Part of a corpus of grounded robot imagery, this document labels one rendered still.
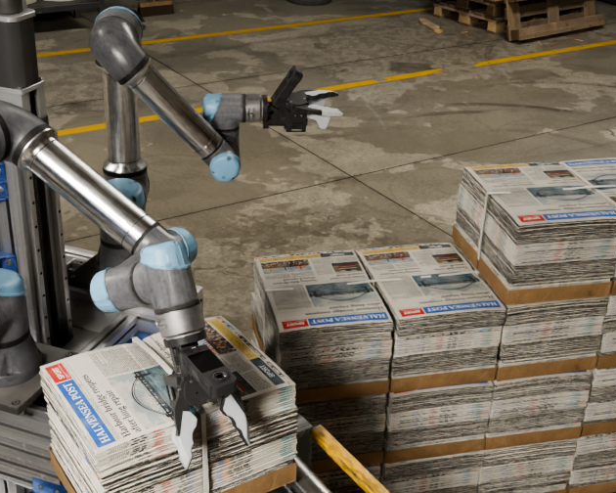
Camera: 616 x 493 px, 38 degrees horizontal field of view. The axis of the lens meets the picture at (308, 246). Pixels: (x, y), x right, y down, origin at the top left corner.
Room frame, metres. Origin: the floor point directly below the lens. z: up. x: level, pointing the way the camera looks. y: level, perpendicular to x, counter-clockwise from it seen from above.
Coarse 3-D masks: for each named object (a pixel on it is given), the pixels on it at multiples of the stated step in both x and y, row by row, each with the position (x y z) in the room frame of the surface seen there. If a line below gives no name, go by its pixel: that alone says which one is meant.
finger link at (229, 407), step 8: (224, 400) 1.20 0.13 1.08; (232, 400) 1.20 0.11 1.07; (224, 408) 1.19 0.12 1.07; (232, 408) 1.19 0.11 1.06; (240, 408) 1.20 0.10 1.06; (232, 416) 1.19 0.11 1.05; (240, 416) 1.19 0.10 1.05; (232, 424) 1.19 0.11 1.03; (240, 424) 1.19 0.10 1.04; (240, 432) 1.19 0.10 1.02; (248, 432) 1.19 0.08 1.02; (248, 440) 1.18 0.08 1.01
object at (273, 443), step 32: (224, 320) 1.53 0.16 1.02; (224, 352) 1.40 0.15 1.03; (256, 352) 1.41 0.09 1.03; (256, 384) 1.30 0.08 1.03; (288, 384) 1.31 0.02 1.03; (224, 416) 1.24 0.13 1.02; (256, 416) 1.27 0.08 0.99; (288, 416) 1.31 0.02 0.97; (224, 448) 1.23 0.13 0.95; (256, 448) 1.27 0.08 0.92; (288, 448) 1.31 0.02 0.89; (224, 480) 1.23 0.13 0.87
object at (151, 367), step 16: (128, 352) 1.40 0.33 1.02; (144, 352) 1.41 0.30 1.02; (160, 352) 1.40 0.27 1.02; (144, 368) 1.35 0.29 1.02; (160, 368) 1.35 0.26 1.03; (160, 384) 1.30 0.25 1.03; (208, 416) 1.22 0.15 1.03; (208, 432) 1.22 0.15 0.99; (192, 448) 1.20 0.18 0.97; (208, 448) 1.22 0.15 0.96; (192, 464) 1.20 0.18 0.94; (208, 464) 1.22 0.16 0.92; (192, 480) 1.20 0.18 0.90; (208, 480) 1.22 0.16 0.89
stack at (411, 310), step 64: (320, 256) 2.18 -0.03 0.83; (384, 256) 2.20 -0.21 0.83; (448, 256) 2.21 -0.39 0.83; (256, 320) 2.08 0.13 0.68; (320, 320) 1.86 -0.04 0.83; (384, 320) 1.87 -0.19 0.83; (448, 320) 1.91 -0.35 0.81; (512, 320) 1.96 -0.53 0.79; (576, 320) 2.01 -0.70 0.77; (320, 384) 1.84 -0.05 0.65; (512, 384) 1.96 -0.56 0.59; (576, 384) 2.01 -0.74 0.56; (320, 448) 1.83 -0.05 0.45; (384, 448) 1.89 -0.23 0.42; (512, 448) 1.98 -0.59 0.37; (576, 448) 2.03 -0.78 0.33
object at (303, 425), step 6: (300, 420) 1.51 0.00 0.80; (300, 426) 1.49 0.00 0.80; (306, 426) 1.49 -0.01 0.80; (312, 426) 1.49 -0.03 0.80; (300, 432) 1.47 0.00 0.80; (306, 432) 1.48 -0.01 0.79; (300, 438) 1.47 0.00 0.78; (306, 438) 1.48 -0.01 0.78; (312, 438) 1.49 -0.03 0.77; (300, 444) 1.47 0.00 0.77; (306, 444) 1.48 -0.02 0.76; (300, 450) 1.47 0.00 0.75; (306, 450) 1.48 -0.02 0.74; (300, 456) 1.47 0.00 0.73; (306, 456) 1.48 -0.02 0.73; (306, 462) 1.48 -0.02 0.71
